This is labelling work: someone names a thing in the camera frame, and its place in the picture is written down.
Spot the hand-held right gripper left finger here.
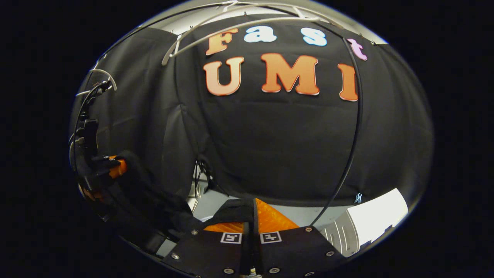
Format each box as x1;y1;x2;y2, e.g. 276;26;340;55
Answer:
161;221;252;277

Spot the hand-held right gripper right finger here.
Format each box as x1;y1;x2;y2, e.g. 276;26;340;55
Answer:
252;198;348;278

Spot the black jacket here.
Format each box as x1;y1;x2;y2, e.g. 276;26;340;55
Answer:
87;150;256;255

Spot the white plastic hanger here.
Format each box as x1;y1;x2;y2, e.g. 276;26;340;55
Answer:
75;69;117;97

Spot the black clothes rack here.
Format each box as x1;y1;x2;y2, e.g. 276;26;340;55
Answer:
309;23;364;227

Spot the white plastic object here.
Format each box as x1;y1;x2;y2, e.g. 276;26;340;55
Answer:
320;188;409;258

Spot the black backdrop cloth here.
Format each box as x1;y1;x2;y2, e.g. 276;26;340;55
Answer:
69;14;435;207

